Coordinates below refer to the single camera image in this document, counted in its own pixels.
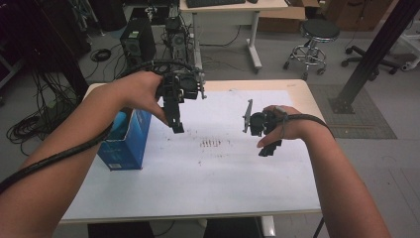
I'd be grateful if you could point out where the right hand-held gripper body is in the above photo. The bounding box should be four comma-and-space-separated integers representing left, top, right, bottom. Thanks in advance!
242, 98, 281, 138

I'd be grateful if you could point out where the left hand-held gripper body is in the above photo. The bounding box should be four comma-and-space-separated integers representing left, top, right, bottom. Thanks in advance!
157, 67, 208, 102

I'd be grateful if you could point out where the blue cardboard box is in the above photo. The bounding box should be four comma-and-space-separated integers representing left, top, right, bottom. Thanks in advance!
97, 108, 153, 172

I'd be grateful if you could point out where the person's right hand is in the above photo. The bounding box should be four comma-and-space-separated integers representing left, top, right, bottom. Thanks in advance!
256, 104, 313, 149

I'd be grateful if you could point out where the person's left hand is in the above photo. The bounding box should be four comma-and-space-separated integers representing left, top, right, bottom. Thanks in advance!
117, 70, 169, 127

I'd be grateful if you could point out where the small black computer case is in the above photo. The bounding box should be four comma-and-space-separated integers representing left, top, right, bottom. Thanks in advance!
164, 16, 189, 63

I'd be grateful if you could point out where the white paper table mat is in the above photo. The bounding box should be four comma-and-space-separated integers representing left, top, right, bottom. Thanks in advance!
60, 89, 322, 222

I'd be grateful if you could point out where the black computer tower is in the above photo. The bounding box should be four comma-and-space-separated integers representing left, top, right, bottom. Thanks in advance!
119, 17, 158, 67

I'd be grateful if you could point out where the white table leg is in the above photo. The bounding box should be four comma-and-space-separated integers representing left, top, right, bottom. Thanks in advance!
261, 215, 276, 238

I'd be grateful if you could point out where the white desk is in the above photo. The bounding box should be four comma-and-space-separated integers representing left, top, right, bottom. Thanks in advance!
179, 0, 290, 74

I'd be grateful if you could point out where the black keyboard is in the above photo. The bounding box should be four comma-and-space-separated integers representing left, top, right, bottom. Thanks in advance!
185, 0, 247, 9

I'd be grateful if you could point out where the grey floor mat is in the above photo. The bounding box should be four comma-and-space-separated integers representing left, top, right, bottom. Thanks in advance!
308, 82, 398, 141

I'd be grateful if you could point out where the black equipment case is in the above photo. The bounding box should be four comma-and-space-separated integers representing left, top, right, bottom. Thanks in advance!
88, 0, 128, 33

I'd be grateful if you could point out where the black round stool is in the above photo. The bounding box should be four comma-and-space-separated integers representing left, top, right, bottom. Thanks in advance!
282, 18, 341, 82

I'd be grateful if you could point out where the open brown cardboard box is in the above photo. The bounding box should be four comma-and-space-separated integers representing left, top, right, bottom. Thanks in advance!
257, 0, 321, 34

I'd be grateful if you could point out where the black office chair base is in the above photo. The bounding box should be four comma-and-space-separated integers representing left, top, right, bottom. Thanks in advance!
341, 45, 400, 82

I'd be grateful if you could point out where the large brown cardboard box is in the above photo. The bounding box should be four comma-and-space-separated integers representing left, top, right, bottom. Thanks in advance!
321, 0, 395, 33

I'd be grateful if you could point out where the white metal stand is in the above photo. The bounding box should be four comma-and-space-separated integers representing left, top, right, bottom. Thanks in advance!
397, 19, 420, 72

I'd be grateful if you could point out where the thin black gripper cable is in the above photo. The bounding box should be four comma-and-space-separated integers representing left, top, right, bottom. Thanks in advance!
278, 113, 336, 238

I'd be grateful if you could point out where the coiled black cable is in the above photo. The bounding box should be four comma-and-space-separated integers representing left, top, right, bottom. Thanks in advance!
89, 48, 113, 63

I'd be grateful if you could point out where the thick black corrugated cable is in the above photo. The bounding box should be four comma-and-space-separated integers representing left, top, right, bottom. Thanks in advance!
0, 59, 202, 194

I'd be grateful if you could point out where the black metal post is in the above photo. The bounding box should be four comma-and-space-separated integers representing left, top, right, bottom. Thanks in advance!
328, 0, 420, 115

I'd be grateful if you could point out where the loose black cable bundle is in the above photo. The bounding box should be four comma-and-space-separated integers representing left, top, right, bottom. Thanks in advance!
5, 70, 80, 157

